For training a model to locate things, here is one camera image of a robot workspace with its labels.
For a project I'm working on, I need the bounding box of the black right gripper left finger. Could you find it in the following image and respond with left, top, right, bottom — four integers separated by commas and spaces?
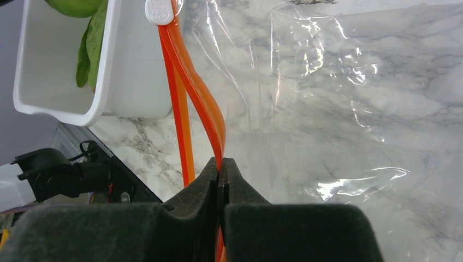
1, 158, 218, 261

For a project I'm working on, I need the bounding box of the white plastic bin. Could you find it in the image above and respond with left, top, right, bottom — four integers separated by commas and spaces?
13, 1, 171, 126

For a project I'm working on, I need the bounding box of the green cabbage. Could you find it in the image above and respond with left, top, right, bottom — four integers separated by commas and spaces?
45, 0, 103, 18

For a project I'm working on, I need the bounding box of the green leafy vegetable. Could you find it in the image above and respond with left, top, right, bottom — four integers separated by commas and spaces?
75, 1, 108, 93

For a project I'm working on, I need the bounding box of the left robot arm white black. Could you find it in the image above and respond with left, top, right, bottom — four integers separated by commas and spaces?
1, 140, 111, 213

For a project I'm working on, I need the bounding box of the black mounting rail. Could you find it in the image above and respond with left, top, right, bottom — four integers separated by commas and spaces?
84, 128, 163, 204

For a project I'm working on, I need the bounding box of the clear zip bag orange zipper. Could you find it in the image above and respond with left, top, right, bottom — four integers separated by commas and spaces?
144, 0, 463, 262

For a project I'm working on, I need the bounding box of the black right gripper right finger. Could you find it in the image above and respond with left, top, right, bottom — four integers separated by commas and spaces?
218, 158, 383, 261

